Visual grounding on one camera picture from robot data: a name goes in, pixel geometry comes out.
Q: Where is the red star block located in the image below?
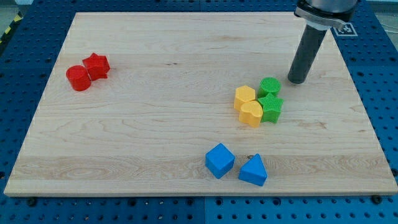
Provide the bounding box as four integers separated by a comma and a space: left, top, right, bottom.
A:
82, 53, 110, 81

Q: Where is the green cylinder block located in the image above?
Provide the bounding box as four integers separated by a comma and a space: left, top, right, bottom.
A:
257, 77, 281, 98

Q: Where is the yellow heart block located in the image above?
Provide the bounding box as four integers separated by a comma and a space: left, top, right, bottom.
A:
238, 101, 263, 128

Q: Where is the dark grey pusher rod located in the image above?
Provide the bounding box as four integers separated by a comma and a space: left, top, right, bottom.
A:
287, 25, 326, 84

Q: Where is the yellow hexagon block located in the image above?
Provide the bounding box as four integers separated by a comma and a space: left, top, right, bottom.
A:
234, 85, 256, 111

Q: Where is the green star block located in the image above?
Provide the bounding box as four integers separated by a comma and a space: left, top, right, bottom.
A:
257, 93, 284, 123

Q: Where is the blue cube block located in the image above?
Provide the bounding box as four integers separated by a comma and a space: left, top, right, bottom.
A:
205, 143, 236, 179

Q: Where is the wooden board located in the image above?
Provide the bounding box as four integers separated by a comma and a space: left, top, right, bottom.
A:
4, 12, 397, 197

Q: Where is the blue triangle block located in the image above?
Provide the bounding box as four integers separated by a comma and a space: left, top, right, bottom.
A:
238, 154, 268, 186

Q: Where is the white fiducial marker tag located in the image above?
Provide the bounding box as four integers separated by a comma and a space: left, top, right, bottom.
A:
333, 22, 358, 37

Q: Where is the red cylinder block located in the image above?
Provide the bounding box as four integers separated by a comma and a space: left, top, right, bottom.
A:
66, 65, 91, 91

